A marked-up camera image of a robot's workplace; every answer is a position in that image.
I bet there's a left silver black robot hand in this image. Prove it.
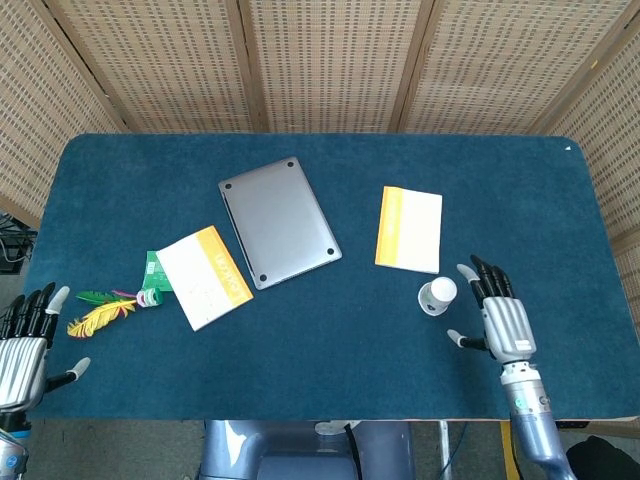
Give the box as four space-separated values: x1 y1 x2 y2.
0 282 92 414

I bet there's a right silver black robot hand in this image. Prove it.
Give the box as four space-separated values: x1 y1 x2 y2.
446 253 537 364

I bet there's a white paper cup blue print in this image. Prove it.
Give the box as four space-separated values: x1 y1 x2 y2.
417 277 458 317

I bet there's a white table leg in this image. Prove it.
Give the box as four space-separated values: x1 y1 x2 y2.
438 420 452 480

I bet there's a clean Lexicon notebook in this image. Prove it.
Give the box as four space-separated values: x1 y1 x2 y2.
374 185 444 275

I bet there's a green card package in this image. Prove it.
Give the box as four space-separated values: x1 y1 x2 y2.
141 250 174 292

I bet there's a black bag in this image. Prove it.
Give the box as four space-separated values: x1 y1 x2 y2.
566 434 640 480

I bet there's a blue tablecloth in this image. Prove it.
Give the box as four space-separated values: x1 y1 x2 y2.
22 132 634 422

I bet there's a woven folding screen panel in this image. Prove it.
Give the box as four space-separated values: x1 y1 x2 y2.
44 0 269 135
542 49 640 421
394 0 640 136
237 0 436 134
0 0 121 229

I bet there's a stained Lexicon notebook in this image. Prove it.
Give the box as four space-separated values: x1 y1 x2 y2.
155 225 255 333

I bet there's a blue grey robot torso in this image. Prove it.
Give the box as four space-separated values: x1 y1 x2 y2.
198 419 417 480

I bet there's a grey closed laptop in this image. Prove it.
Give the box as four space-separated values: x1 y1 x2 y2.
217 156 344 292

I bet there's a black equipment with cables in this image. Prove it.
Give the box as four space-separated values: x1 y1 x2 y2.
0 212 39 275

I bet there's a black cable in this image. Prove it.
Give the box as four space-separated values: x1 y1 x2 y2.
342 422 364 480

